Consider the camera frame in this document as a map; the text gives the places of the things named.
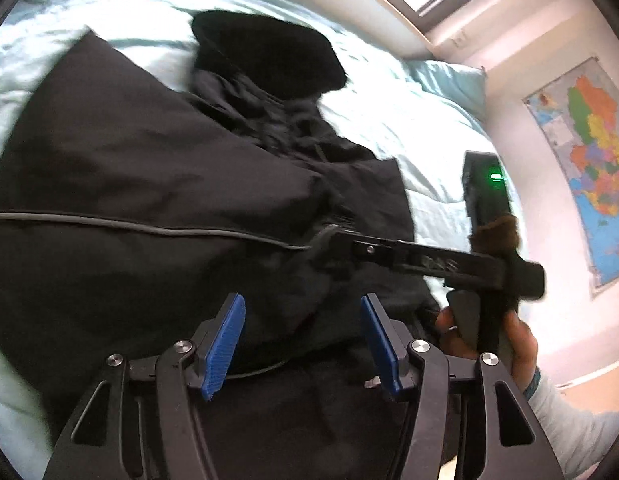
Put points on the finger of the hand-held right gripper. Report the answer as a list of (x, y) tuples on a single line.
[(414, 257)]

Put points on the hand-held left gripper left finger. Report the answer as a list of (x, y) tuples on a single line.
[(223, 345)]

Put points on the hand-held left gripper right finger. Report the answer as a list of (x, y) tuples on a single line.
[(380, 345)]

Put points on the black jacket with grey piping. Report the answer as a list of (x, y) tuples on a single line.
[(154, 200)]

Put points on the person's right forearm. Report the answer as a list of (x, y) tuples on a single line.
[(574, 425)]

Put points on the person's right hand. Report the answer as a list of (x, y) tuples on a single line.
[(522, 350)]

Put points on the light blue bed blanket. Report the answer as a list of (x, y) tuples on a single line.
[(389, 125)]

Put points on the light blue pillow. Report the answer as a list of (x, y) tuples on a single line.
[(452, 85)]

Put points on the colourful wall map poster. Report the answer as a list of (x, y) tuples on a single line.
[(594, 160)]

